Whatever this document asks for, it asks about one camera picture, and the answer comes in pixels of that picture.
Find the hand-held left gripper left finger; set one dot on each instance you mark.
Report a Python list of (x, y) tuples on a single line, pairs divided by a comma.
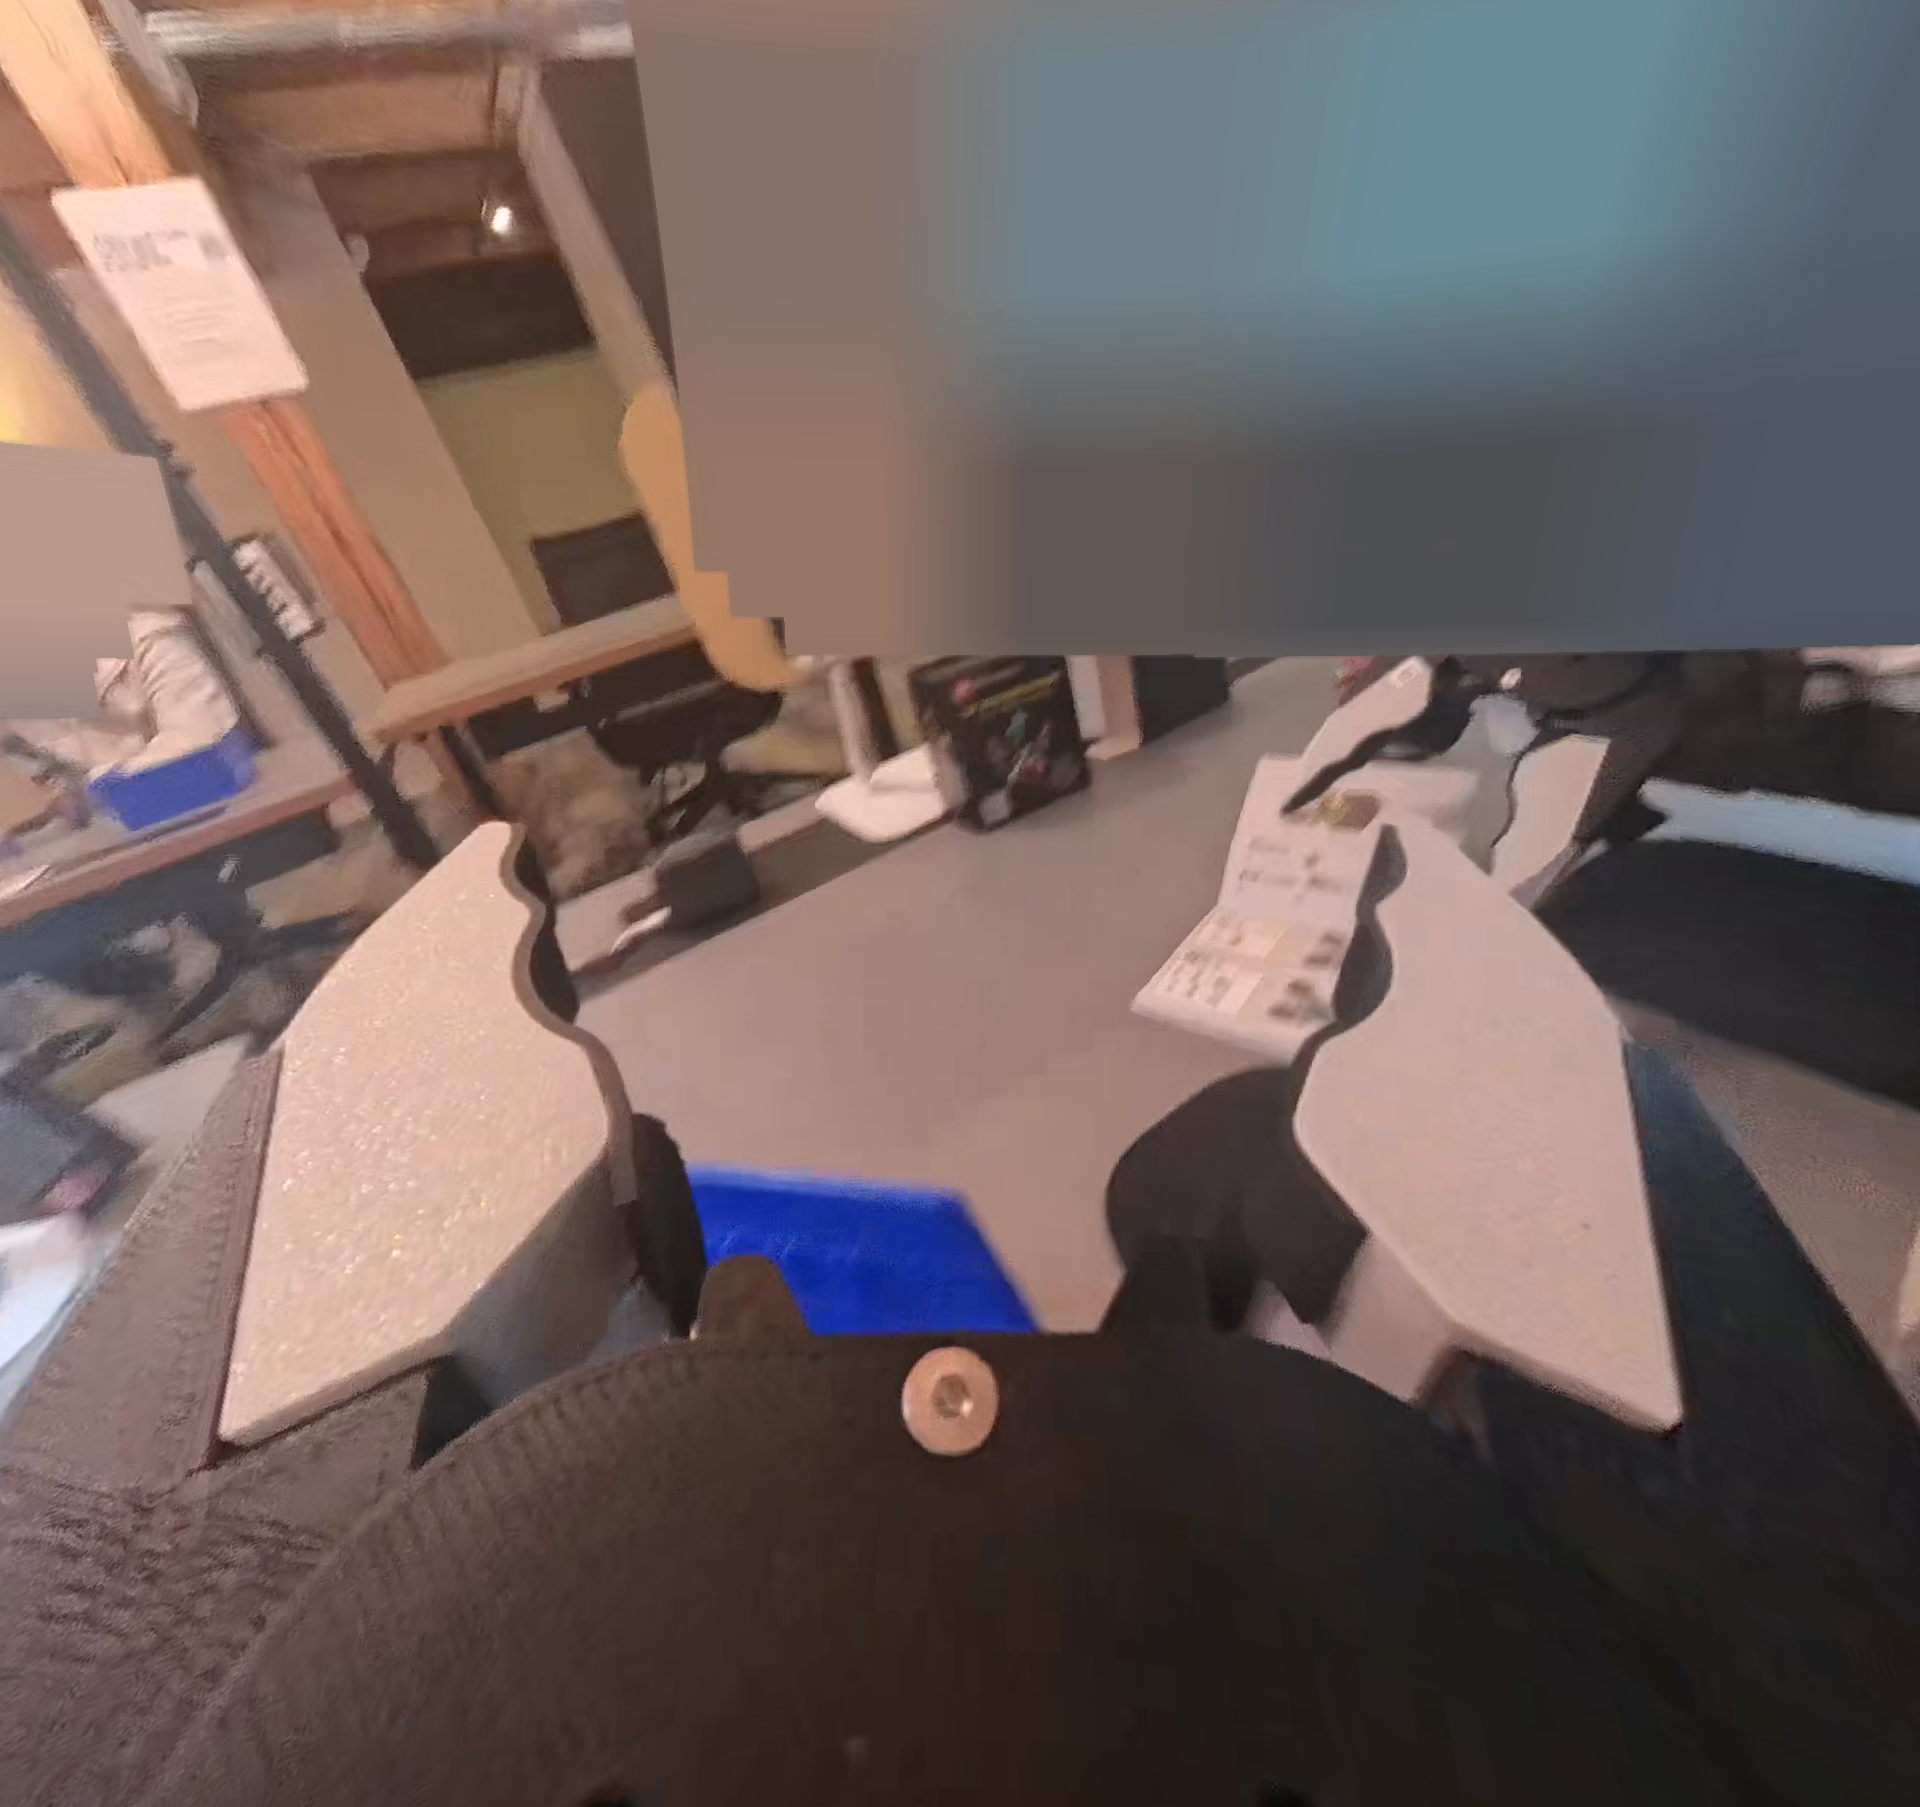
[(437, 1132)]

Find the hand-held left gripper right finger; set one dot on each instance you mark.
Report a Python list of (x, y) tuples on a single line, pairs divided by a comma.
[(1485, 1147)]

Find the grey desk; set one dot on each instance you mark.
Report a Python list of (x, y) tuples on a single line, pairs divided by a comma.
[(929, 1027)]

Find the paper instruction booklet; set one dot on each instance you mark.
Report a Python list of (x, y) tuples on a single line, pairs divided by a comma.
[(1270, 923)]

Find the small black device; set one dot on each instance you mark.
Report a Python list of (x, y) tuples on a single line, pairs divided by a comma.
[(695, 889)]

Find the wooden work table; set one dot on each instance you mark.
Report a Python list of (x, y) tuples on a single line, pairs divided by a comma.
[(181, 825)]

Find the small blue bin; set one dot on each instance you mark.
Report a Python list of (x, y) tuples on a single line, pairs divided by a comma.
[(174, 783)]

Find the large blue plastic bin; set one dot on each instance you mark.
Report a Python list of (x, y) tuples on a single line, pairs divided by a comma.
[(863, 1260)]

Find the black office chair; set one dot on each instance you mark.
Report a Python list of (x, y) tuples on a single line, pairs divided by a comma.
[(675, 736)]

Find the black toy brick box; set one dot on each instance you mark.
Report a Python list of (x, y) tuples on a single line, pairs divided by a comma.
[(1004, 742)]

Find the white sign stand base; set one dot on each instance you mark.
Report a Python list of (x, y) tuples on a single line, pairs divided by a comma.
[(893, 800)]

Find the black metal rack pole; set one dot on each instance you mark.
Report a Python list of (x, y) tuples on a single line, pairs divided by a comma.
[(225, 592)]

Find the white paper notice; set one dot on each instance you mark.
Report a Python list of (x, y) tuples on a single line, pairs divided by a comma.
[(181, 291)]

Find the wooden post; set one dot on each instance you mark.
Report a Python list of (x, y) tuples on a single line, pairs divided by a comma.
[(324, 517)]

